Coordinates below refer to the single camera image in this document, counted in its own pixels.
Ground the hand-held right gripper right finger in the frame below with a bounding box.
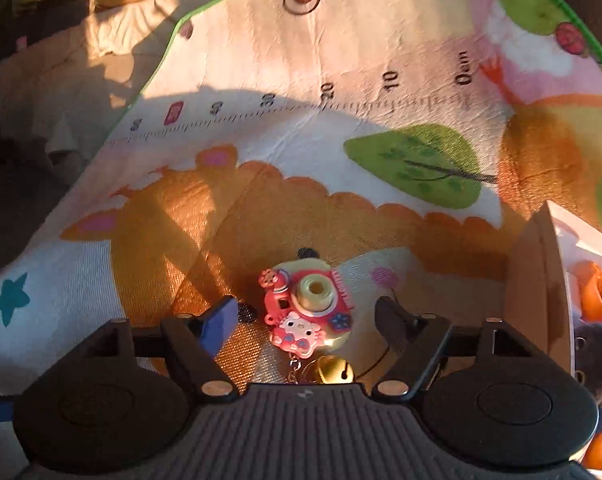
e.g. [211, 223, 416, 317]
[372, 296, 526, 398]

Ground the pink camera keychain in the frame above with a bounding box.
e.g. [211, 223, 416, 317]
[260, 247, 358, 387]

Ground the dark grey cat plush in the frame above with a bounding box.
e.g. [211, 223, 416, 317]
[573, 322, 602, 407]

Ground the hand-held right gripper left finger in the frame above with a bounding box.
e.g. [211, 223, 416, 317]
[91, 295, 240, 402]

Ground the white bed sheet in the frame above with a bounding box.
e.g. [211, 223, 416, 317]
[0, 0, 182, 152]

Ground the white cardboard box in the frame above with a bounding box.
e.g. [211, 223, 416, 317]
[506, 200, 602, 480]

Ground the cartoon printed play mat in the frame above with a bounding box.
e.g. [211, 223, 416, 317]
[0, 0, 602, 403]

